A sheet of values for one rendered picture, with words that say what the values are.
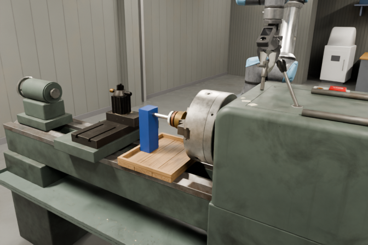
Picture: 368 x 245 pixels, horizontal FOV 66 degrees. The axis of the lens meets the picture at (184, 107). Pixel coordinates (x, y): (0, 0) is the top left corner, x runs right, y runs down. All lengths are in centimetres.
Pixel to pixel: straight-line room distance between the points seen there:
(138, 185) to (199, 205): 32
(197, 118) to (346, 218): 58
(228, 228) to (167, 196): 31
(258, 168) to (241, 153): 7
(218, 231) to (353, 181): 52
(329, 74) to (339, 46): 69
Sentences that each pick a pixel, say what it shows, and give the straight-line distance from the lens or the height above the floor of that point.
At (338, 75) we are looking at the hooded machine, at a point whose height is 23.
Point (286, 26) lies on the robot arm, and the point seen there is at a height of 149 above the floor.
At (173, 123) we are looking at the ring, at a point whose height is 107.
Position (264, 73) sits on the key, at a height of 132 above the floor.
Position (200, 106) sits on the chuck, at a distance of 112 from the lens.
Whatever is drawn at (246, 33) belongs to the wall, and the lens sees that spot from 789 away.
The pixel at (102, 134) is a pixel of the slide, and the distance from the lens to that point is 149.
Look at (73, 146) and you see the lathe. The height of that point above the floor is 92.
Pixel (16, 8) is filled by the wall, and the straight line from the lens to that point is 412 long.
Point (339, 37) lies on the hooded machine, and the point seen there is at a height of 111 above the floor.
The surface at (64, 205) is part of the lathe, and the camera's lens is 178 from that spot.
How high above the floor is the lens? 153
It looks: 18 degrees down
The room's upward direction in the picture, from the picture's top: 1 degrees clockwise
